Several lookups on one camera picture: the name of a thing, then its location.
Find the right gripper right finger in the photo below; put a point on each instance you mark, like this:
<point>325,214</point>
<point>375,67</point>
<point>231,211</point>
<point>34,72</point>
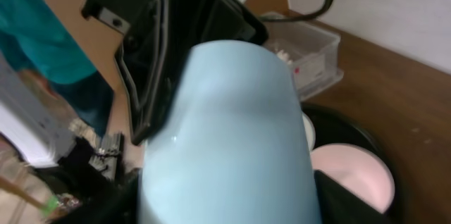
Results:
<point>340,206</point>

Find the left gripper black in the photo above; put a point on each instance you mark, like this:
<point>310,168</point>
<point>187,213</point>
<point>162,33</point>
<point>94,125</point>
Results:
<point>157,38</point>

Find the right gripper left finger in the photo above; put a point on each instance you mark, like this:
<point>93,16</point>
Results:
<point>116,205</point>

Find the white pink bowl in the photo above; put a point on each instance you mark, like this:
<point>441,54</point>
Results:
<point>359,171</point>

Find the grey plate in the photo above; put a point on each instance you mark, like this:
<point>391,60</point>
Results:
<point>309,131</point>

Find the light blue cup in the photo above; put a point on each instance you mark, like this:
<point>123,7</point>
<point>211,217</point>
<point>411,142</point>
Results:
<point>233,149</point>

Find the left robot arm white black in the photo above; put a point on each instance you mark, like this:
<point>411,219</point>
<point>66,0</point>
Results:
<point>157,36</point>

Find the clear plastic waste bin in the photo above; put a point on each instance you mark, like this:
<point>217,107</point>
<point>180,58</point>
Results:
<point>313,49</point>

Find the round black serving tray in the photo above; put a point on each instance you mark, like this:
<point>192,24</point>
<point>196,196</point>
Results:
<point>332,127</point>

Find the crumpled white tissue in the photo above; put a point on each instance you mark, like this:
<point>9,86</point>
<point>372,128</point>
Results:
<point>284,56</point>

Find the person in teal shirt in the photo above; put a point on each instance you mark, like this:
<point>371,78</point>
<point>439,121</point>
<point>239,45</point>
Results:
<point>34,41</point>

